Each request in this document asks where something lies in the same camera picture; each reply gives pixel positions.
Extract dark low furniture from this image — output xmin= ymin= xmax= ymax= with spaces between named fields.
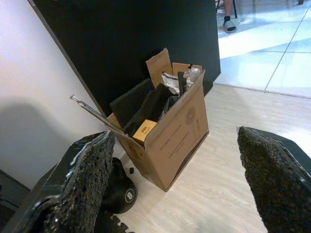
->
xmin=0 ymin=168 xmax=31 ymax=219

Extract black foam floor mat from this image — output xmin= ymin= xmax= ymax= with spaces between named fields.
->
xmin=106 ymin=213 xmax=137 ymax=233

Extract black kettlebell marked eight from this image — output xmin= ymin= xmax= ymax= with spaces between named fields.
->
xmin=97 ymin=157 xmax=138 ymax=214

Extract small yellow carton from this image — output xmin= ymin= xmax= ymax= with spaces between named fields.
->
xmin=132 ymin=119 xmax=158 ymax=145

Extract brown cardboard box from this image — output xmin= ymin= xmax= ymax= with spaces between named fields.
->
xmin=70 ymin=48 xmax=210 ymax=193

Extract thick black foam block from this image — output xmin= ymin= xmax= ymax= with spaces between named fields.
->
xmin=123 ymin=83 xmax=174 ymax=138

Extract large black foam slab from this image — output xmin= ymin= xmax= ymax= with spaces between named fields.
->
xmin=109 ymin=78 xmax=155 ymax=129

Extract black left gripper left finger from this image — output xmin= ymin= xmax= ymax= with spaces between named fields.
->
xmin=0 ymin=130 xmax=116 ymax=233

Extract narrow black foam strip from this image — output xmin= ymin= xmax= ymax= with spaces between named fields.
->
xmin=177 ymin=71 xmax=188 ymax=97

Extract grey slipper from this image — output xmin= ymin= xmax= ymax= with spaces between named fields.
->
xmin=222 ymin=18 xmax=238 ymax=34

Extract white plastic bag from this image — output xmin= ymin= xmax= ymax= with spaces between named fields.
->
xmin=161 ymin=67 xmax=204 ymax=97

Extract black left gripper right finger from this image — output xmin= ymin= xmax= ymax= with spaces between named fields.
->
xmin=237 ymin=125 xmax=311 ymax=233

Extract large black panel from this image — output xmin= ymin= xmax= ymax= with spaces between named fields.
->
xmin=28 ymin=0 xmax=222 ymax=117

